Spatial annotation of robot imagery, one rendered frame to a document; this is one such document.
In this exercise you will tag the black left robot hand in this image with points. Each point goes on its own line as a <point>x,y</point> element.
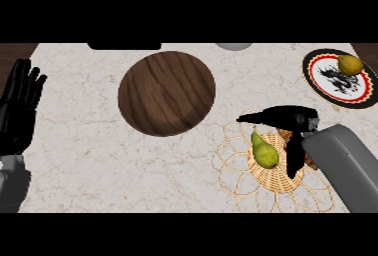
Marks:
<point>16,110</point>

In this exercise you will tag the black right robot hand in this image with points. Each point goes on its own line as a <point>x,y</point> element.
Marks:
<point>289,123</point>

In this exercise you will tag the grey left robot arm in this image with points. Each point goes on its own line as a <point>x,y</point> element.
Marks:
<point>10,183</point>

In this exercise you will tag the green pear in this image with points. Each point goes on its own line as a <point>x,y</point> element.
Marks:
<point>263,151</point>

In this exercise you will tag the woven wicker placemat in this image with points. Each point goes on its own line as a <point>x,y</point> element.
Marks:
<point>273,183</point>

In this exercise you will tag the brown wooden bowl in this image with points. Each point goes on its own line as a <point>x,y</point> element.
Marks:
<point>167,93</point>

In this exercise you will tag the white plate with dragon print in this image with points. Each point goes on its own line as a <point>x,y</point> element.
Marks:
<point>339,81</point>

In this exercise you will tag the yellow lemon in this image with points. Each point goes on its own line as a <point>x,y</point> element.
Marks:
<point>350,65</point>

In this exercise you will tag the grey round object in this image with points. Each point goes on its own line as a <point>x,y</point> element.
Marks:
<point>233,46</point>

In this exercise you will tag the black appliance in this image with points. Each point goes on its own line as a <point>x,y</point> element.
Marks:
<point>124,46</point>

